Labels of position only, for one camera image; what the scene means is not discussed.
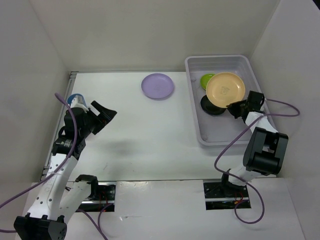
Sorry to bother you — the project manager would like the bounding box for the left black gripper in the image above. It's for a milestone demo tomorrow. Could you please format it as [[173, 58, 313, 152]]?
[[80, 100, 117, 138]]

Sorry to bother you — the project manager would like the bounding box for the orange plate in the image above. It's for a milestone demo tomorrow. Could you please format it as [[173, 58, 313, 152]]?
[[205, 72, 246, 109]]

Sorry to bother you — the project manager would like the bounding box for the black plate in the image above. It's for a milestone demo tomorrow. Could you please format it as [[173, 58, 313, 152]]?
[[200, 95, 226, 116]]

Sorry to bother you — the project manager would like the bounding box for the green plate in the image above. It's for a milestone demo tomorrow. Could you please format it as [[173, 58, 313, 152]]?
[[200, 73, 215, 90]]

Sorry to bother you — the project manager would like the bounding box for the purple plate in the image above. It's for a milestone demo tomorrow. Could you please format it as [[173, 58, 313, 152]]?
[[141, 73, 175, 100]]

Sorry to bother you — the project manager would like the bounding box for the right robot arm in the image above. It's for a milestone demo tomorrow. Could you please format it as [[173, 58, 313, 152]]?
[[219, 91, 289, 197]]

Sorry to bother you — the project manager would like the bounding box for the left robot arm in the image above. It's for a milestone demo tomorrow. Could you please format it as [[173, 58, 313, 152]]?
[[13, 101, 117, 240]]

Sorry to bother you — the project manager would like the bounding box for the clear plastic bin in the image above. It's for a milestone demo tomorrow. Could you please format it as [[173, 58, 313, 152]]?
[[185, 54, 262, 148]]

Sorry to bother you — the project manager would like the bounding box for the blue cup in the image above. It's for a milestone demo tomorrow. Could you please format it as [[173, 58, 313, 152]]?
[[67, 93, 86, 106]]

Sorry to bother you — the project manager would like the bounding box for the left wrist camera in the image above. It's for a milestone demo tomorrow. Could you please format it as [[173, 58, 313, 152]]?
[[70, 95, 89, 112]]

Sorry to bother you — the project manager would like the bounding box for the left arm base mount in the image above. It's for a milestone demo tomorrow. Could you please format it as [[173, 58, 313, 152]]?
[[75, 174, 116, 213]]

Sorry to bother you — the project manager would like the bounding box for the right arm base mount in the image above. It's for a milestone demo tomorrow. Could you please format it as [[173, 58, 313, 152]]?
[[203, 181, 251, 211]]

